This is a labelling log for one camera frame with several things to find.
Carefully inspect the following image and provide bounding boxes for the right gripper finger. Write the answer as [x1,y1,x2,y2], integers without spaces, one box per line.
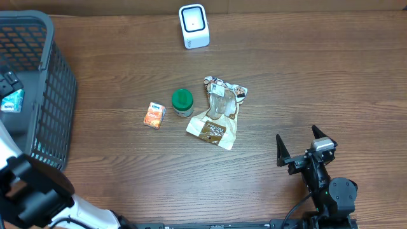
[276,134,291,167]
[312,125,328,139]

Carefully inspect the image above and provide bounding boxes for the blue tissue pack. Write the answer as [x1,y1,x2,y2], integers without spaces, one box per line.
[1,89,25,113]

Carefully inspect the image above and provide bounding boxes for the beige snack pouch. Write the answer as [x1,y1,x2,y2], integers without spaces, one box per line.
[186,76,248,150]

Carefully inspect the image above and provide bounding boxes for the green lid jar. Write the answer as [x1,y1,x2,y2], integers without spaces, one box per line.
[172,88,194,117]

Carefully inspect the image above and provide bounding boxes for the orange tissue pack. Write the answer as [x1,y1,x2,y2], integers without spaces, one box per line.
[143,102,166,129]

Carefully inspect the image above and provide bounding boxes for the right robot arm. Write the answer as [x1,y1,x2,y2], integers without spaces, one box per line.
[270,125,358,229]

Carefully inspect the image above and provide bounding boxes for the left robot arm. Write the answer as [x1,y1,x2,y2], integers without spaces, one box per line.
[1,126,134,228]

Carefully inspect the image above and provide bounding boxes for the white barcode scanner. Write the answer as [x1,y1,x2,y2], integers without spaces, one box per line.
[179,3,210,50]

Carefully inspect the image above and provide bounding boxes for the grey plastic mesh basket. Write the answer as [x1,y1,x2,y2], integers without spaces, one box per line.
[1,10,78,170]

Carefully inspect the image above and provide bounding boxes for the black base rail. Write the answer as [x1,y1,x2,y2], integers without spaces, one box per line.
[134,219,359,229]

